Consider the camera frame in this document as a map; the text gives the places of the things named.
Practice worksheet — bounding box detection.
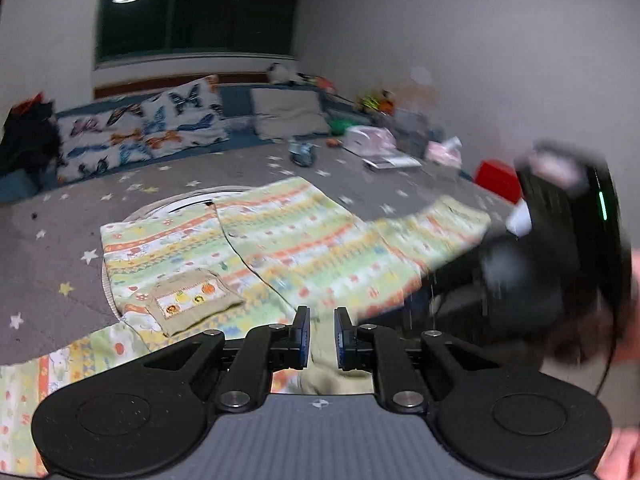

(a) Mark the green orange striped pajama top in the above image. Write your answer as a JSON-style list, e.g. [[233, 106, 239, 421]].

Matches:
[[0, 177, 494, 479]]

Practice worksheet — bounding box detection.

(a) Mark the black and white plush toy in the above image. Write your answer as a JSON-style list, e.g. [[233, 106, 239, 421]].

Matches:
[[266, 62, 303, 86]]

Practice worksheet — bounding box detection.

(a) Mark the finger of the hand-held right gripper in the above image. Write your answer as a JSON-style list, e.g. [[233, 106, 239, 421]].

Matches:
[[411, 238, 501, 323]]

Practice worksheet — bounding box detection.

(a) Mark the grey star-print bedsheet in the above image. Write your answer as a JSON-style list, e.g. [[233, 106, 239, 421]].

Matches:
[[0, 132, 521, 367]]

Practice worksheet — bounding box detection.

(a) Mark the butterfly print pillow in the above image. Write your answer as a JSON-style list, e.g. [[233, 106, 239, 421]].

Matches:
[[56, 102, 153, 184], [139, 75, 232, 162]]

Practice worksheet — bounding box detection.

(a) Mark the brown wooden headboard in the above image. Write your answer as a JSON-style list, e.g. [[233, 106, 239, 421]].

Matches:
[[93, 71, 272, 101]]

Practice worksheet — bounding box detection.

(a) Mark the blue padded bed bumper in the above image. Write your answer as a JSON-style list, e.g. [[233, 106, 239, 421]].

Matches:
[[0, 83, 371, 204]]

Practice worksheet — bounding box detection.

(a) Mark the plain grey pillow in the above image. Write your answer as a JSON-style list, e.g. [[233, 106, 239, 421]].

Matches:
[[249, 87, 332, 142]]

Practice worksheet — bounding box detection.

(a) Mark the flat white book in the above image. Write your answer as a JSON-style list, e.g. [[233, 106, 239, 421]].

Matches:
[[362, 155, 422, 171]]

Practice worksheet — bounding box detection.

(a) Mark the red box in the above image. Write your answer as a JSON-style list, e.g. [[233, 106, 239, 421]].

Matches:
[[472, 159, 522, 205]]

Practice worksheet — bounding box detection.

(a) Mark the dark clothes pile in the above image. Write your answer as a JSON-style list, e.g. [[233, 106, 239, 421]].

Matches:
[[0, 92, 62, 177]]

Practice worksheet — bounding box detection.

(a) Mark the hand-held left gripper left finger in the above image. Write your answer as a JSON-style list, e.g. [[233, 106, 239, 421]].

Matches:
[[143, 306, 312, 414]]

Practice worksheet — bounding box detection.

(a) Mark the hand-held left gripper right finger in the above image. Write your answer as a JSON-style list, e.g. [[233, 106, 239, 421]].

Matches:
[[333, 306, 502, 414]]

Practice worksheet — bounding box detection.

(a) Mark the small blue toy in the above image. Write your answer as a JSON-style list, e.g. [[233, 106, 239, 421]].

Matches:
[[289, 142, 317, 167]]

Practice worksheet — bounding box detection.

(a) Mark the person's right hand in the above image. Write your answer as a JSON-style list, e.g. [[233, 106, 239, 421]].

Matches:
[[597, 247, 640, 480]]

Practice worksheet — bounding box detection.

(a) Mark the window with dark blind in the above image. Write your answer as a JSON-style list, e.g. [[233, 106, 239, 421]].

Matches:
[[92, 0, 307, 70]]

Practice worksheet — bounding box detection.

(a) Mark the pink packet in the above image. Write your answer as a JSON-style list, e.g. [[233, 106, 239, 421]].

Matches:
[[424, 137, 464, 167]]

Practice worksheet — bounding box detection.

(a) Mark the yellow and black toy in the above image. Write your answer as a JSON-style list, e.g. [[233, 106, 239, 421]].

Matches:
[[354, 89, 397, 114]]

